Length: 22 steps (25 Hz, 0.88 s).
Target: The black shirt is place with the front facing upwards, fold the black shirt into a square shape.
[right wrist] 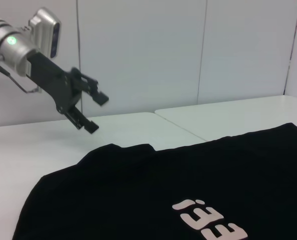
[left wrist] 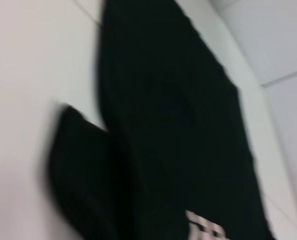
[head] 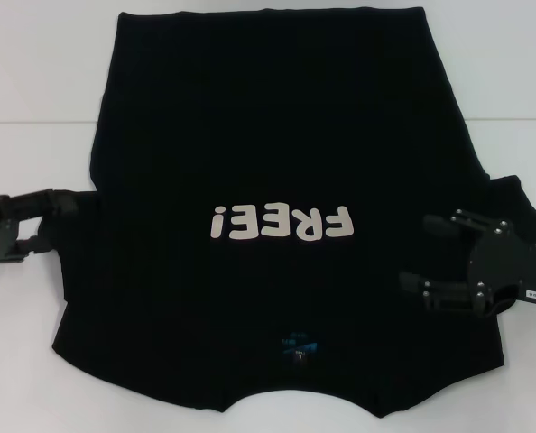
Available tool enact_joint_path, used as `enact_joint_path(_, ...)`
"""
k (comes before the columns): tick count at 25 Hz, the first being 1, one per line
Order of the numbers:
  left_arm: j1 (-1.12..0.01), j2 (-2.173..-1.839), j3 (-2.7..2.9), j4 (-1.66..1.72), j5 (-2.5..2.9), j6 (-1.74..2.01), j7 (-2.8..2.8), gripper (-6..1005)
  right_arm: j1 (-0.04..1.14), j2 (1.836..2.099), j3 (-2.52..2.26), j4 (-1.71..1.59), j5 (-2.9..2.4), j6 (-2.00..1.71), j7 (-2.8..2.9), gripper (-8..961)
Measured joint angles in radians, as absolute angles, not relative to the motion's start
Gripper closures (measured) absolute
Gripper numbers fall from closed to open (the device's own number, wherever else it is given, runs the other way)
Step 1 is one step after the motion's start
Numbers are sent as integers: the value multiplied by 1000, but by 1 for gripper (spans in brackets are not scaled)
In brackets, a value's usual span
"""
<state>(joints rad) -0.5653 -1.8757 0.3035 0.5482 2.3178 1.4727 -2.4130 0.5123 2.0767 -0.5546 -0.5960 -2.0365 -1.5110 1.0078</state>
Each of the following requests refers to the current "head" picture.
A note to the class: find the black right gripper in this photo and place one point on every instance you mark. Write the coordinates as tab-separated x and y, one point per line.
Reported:
502	266

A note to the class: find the black shirt with FREE print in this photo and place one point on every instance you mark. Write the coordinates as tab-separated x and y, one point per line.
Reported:
268	135

